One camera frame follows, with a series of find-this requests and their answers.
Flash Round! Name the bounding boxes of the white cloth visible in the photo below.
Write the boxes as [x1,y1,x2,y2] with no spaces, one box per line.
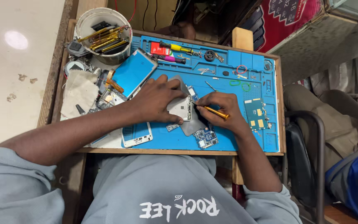
[60,69,100,121]

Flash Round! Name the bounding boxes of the wooden work table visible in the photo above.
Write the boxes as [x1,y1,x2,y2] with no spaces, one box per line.
[37,18,287,156]

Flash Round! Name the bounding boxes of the gold handle screwdriver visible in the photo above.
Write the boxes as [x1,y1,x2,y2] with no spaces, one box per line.
[191,100,231,121]

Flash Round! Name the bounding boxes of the blue phone circuit board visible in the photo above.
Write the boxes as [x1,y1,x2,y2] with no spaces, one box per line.
[193,124,219,150]

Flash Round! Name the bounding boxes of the wooden post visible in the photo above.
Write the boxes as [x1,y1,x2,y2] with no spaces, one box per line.
[232,27,254,52]

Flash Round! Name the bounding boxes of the gray metal plate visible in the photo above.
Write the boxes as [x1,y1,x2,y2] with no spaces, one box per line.
[167,75,208,137]

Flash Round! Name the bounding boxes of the white phone housing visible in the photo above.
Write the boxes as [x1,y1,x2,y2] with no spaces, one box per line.
[167,95,193,122]

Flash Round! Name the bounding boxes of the small blue circuit board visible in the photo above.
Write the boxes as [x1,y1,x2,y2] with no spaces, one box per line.
[186,84,200,102]

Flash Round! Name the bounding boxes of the bundle of gold screwdrivers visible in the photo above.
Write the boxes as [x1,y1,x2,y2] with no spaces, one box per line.
[78,26,130,54]

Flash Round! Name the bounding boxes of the red printed banner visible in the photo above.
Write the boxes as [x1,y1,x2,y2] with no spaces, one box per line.
[241,0,323,54]

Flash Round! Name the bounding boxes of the white phone front frame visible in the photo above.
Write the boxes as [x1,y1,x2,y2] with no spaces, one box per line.
[120,122,154,148]

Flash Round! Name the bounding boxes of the heap of phone parts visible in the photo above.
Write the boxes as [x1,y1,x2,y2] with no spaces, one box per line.
[63,40,128,113]

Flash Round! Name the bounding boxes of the person's gray shirt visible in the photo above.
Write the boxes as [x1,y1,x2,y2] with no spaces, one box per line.
[0,147,303,224]

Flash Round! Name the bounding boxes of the small red box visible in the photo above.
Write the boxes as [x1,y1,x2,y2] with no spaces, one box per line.
[150,42,171,57]

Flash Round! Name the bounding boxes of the white plastic bucket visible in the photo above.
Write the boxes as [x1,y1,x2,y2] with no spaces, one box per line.
[75,7,133,65]

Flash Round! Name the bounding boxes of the person's left hand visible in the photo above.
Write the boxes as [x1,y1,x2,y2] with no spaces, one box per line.
[132,74,188,125]

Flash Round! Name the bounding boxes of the black metal chair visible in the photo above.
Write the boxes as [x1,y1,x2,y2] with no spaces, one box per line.
[284,110,326,224]

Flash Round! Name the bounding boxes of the teal phone circuit board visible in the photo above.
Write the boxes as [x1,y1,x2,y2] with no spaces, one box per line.
[244,98,273,131]

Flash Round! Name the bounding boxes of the yellow handle screwdriver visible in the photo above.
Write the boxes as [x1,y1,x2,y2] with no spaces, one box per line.
[159,40,202,57]

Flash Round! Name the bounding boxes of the person's right hand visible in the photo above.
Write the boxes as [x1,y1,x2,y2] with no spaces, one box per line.
[196,92,248,134]

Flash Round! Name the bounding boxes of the blue silicone repair mat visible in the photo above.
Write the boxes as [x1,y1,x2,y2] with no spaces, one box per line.
[121,35,280,153]

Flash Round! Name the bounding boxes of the pink handle screwdriver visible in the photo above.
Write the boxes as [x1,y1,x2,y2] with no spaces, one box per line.
[152,53,187,65]

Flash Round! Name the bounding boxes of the phone with blue screen film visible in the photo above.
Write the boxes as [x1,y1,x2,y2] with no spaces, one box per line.
[110,48,159,99]

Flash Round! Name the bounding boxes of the weathered gray counter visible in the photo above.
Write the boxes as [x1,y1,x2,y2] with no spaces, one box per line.
[267,12,358,85]

